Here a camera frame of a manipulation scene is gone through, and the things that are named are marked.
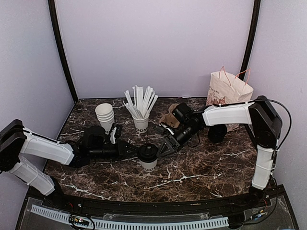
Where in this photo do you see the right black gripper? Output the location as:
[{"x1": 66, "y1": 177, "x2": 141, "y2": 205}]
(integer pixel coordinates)
[{"x1": 157, "y1": 125, "x2": 200, "y2": 158}]

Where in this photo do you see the black plastic cup lid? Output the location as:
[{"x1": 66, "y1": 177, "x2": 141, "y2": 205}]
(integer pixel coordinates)
[{"x1": 137, "y1": 143, "x2": 158, "y2": 162}]

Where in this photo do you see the white paper coffee cup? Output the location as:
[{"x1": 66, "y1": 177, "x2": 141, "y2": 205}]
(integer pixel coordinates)
[{"x1": 140, "y1": 158, "x2": 157, "y2": 172}]

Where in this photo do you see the brown pulp cup carrier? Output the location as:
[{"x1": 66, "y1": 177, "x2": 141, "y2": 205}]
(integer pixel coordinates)
[{"x1": 159, "y1": 103, "x2": 180, "y2": 129}]

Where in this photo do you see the white printed paper bag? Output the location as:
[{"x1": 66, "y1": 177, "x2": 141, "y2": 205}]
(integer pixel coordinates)
[{"x1": 205, "y1": 66, "x2": 254, "y2": 132}]

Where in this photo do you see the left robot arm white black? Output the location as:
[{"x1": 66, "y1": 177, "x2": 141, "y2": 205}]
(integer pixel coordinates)
[{"x1": 0, "y1": 119, "x2": 138, "y2": 209}]

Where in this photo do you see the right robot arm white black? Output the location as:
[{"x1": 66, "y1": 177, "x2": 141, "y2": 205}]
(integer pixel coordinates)
[{"x1": 156, "y1": 96, "x2": 284, "y2": 208}]

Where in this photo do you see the white cup holding straws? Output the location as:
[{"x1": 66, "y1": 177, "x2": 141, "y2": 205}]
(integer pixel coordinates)
[{"x1": 132, "y1": 115, "x2": 149, "y2": 134}]

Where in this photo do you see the bundle of white wrapped straws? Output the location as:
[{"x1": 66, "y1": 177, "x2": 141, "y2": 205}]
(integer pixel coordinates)
[{"x1": 123, "y1": 85, "x2": 159, "y2": 119}]

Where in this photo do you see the stack of white paper cups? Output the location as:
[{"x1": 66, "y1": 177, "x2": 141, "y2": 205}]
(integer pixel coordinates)
[{"x1": 95, "y1": 103, "x2": 115, "y2": 134}]

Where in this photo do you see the stack of black lids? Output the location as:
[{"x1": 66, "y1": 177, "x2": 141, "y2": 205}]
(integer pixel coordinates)
[{"x1": 208, "y1": 125, "x2": 227, "y2": 143}]

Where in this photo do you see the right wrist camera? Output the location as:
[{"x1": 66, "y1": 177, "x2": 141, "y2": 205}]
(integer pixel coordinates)
[{"x1": 153, "y1": 123, "x2": 174, "y2": 135}]

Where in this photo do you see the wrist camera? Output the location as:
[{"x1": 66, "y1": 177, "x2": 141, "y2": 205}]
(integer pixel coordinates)
[
  {"x1": 153, "y1": 123, "x2": 174, "y2": 135},
  {"x1": 109, "y1": 123, "x2": 123, "y2": 144}
]

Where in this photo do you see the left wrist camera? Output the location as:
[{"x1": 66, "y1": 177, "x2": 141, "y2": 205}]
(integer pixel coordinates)
[{"x1": 109, "y1": 123, "x2": 123, "y2": 144}]

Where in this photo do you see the white slotted cable duct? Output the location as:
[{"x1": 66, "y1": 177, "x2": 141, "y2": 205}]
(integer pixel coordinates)
[{"x1": 30, "y1": 205, "x2": 229, "y2": 230}]

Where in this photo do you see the left black frame post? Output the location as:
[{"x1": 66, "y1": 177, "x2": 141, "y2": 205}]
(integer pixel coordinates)
[{"x1": 47, "y1": 0, "x2": 79, "y2": 103}]

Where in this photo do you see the black frame post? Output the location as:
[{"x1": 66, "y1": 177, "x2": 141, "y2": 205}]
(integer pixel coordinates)
[
  {"x1": 47, "y1": 0, "x2": 79, "y2": 103},
  {"x1": 240, "y1": 0, "x2": 261, "y2": 72}
]

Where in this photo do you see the right black frame post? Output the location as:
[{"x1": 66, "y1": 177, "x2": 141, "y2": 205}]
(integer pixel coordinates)
[{"x1": 240, "y1": 0, "x2": 261, "y2": 72}]

